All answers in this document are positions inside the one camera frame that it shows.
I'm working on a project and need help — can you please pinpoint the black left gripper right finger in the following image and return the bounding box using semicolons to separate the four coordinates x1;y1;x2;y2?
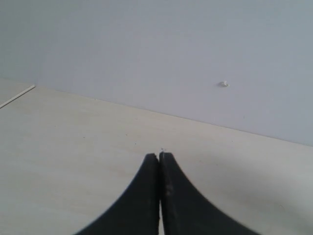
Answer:
159;152;257;235

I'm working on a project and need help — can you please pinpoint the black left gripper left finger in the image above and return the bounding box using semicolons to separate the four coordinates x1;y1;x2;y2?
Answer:
77;153;160;235

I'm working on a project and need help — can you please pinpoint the small white wall fixture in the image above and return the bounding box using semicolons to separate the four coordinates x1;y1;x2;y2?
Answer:
218;81;230;88

